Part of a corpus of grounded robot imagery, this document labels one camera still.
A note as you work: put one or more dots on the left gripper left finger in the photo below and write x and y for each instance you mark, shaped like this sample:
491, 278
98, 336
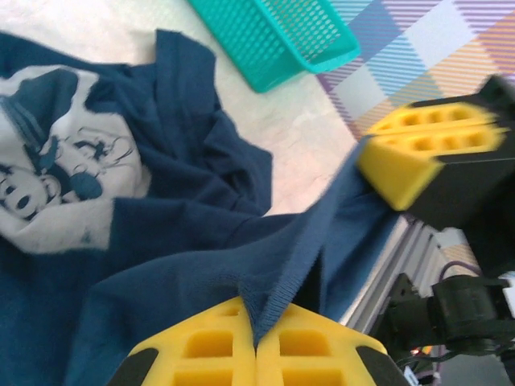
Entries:
201, 362

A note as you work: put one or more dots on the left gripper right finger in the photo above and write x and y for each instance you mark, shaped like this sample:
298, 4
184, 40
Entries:
322, 362

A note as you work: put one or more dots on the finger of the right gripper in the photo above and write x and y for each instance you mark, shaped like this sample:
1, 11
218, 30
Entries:
434, 116
402, 177

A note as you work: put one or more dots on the navy blue t-shirt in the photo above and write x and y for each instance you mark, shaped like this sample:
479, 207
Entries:
181, 181

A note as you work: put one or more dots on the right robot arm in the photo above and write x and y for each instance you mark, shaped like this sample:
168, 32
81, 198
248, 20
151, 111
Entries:
454, 313

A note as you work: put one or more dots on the teal plastic mesh basket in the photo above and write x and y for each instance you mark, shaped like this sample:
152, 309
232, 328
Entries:
273, 40

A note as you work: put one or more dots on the aluminium mounting rail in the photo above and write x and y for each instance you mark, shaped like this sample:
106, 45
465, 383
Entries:
402, 257

